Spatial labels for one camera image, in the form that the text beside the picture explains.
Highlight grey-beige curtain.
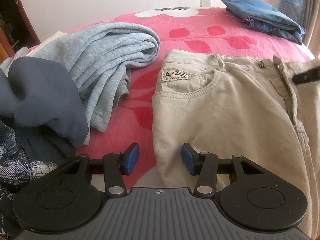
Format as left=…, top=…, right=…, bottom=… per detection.
left=300, top=0, right=320, bottom=55

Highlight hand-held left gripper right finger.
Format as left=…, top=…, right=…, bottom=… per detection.
left=182, top=143, right=266, bottom=198

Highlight folded blue jeans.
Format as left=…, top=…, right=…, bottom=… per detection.
left=226, top=7, right=303, bottom=45

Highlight dark plaid shirt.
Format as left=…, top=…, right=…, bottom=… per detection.
left=0, top=120, right=60, bottom=240

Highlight light blue-grey knit sweater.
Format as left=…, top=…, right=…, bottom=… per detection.
left=32, top=22, right=160, bottom=145

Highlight wooden wardrobe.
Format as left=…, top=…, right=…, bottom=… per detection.
left=0, top=0, right=42, bottom=65

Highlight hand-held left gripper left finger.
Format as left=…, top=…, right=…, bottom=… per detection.
left=54, top=143, right=140, bottom=197

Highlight pink floral blanket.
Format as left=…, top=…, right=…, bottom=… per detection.
left=25, top=6, right=313, bottom=188

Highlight dark navy garment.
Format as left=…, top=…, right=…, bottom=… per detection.
left=0, top=56, right=89, bottom=155

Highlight folded blue shirt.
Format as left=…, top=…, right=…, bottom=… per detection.
left=221, top=0, right=307, bottom=37

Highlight blue translucent plastic bag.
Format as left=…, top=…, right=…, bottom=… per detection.
left=279, top=0, right=308, bottom=28

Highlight beige pants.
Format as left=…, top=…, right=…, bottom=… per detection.
left=140, top=50, right=320, bottom=240

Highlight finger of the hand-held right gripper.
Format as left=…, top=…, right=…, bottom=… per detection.
left=292, top=66, right=320, bottom=85

